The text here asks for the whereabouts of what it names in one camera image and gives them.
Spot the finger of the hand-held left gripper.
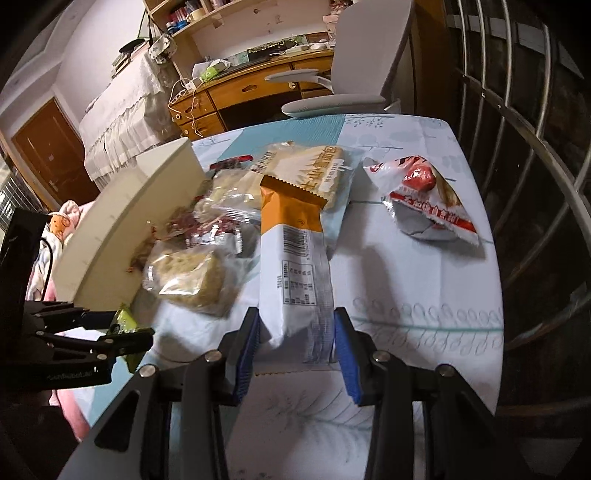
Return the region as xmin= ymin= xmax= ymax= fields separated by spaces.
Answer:
xmin=25 ymin=301 xmax=116 ymax=334
xmin=37 ymin=329 xmax=155 ymax=365

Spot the red-edged clear date packet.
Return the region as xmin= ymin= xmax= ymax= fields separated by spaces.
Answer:
xmin=210 ymin=156 xmax=256 ymax=171

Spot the white lace cover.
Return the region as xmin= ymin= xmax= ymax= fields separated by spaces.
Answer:
xmin=78 ymin=48 xmax=181 ymax=190

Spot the white charging cable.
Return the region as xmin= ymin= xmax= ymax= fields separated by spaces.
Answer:
xmin=168 ymin=78 xmax=209 ymax=139

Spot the teal floral tablecloth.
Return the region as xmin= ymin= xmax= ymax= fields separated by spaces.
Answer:
xmin=55 ymin=113 xmax=504 ymax=480

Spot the orange white snack packet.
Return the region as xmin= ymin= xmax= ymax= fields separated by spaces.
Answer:
xmin=259 ymin=174 xmax=335 ymax=363

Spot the pink blanket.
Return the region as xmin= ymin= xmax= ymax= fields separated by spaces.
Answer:
xmin=25 ymin=199 xmax=93 ymax=439

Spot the metal window grille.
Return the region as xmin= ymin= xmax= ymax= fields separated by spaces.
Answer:
xmin=443 ymin=0 xmax=591 ymax=407

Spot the green snack packet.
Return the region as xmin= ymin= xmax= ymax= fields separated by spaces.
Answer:
xmin=108 ymin=302 xmax=141 ymax=372

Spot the clear rice crisp packet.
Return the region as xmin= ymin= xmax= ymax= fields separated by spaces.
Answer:
xmin=143 ymin=247 xmax=241 ymax=317

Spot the clear cream biscuit packet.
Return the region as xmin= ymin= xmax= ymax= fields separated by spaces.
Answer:
xmin=198 ymin=168 xmax=264 ymax=217

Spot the brown wooden door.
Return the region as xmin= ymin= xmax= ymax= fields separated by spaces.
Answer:
xmin=11 ymin=99 xmax=100 ymax=210

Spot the wooden desk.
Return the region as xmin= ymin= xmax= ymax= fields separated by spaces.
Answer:
xmin=167 ymin=46 xmax=335 ymax=139

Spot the dark box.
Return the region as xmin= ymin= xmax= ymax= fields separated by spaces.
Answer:
xmin=247 ymin=39 xmax=302 ymax=62

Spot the cream bread packet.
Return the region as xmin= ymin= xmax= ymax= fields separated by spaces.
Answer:
xmin=252 ymin=141 xmax=356 ymax=259

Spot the clear brown nut packet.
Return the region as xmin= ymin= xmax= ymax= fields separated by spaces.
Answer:
xmin=152 ymin=208 xmax=259 ymax=259

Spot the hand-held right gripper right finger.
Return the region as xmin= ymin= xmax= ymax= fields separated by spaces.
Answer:
xmin=333 ymin=308 xmax=532 ymax=480

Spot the red white snack packet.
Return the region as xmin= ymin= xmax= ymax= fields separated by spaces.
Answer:
xmin=362 ymin=154 xmax=485 ymax=259

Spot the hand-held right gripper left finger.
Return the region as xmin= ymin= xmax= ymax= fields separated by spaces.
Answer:
xmin=58 ymin=307 xmax=260 ymax=480

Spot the grey office chair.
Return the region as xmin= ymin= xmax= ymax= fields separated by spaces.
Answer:
xmin=265 ymin=0 xmax=414 ymax=118

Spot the wooden bookshelf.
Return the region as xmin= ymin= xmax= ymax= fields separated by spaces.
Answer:
xmin=143 ymin=0 xmax=352 ymax=47

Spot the green tissue pack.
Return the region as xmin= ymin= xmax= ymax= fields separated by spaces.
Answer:
xmin=191 ymin=60 xmax=232 ymax=82

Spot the floral fabric bag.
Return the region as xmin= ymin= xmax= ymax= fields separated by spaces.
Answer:
xmin=150 ymin=34 xmax=179 ymax=64

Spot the white plastic bin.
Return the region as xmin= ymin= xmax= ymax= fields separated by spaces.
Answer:
xmin=53 ymin=137 xmax=208 ymax=315

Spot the black cable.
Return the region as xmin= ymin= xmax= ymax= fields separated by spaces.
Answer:
xmin=39 ymin=236 xmax=57 ymax=302

